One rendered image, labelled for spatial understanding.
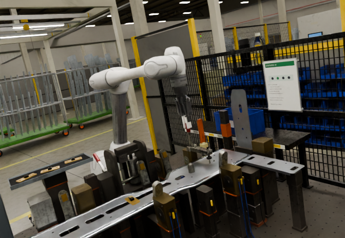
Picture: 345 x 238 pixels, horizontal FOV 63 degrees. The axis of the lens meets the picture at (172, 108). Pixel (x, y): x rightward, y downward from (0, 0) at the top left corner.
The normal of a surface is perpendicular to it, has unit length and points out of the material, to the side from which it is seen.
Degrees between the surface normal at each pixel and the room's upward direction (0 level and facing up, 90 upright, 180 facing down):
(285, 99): 90
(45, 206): 90
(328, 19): 90
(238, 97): 90
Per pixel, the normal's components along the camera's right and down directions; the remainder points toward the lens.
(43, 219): 0.57, 0.04
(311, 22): -0.71, 0.25
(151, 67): -0.36, 0.22
